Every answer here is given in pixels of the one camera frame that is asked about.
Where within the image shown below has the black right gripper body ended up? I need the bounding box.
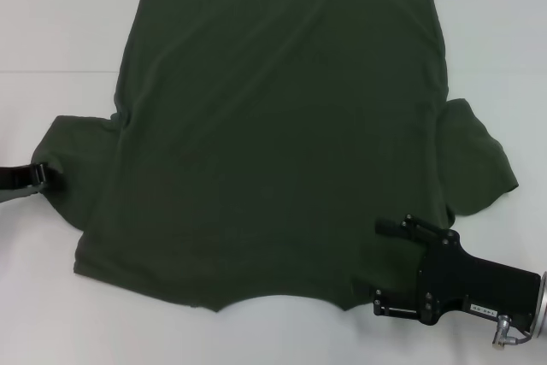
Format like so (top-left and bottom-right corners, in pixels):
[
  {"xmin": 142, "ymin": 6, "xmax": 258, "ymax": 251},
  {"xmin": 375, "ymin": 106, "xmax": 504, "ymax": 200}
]
[{"xmin": 416, "ymin": 230, "xmax": 541, "ymax": 326}]

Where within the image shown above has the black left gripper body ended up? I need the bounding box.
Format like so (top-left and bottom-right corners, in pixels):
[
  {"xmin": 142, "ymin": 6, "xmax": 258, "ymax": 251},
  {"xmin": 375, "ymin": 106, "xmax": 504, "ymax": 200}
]
[{"xmin": 0, "ymin": 164, "xmax": 44, "ymax": 205}]

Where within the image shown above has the dark green t-shirt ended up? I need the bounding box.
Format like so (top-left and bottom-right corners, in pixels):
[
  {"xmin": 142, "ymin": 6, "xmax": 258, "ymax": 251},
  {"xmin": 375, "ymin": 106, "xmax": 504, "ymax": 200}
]
[{"xmin": 32, "ymin": 0, "xmax": 521, "ymax": 313}]

